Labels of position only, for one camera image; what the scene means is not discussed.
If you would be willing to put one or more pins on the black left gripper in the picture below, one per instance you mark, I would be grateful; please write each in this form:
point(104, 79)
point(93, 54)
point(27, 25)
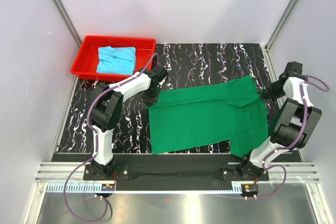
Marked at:
point(149, 101)

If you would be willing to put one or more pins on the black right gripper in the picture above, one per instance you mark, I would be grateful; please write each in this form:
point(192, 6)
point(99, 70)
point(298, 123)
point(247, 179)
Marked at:
point(267, 93)

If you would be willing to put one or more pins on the green t-shirt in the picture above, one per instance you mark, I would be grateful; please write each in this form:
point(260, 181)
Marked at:
point(201, 116)

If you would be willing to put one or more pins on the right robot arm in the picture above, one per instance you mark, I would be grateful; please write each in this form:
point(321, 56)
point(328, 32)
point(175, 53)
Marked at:
point(292, 126)

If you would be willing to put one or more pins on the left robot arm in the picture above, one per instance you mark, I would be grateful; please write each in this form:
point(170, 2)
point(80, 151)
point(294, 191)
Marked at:
point(105, 113)

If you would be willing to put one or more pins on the blue folded t-shirt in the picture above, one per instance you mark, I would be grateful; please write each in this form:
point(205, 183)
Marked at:
point(119, 61)

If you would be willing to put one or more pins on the aluminium frame post right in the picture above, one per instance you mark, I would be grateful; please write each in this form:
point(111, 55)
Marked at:
point(286, 14)

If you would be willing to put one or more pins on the aluminium frame post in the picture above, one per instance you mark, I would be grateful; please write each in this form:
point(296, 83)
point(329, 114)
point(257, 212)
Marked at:
point(286, 14)
point(67, 21)

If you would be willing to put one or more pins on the aluminium front rail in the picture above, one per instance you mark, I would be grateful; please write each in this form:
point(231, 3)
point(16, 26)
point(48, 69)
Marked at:
point(68, 177)

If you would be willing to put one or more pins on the aluminium frame post left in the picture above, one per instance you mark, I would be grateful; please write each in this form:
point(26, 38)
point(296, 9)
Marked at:
point(67, 21)

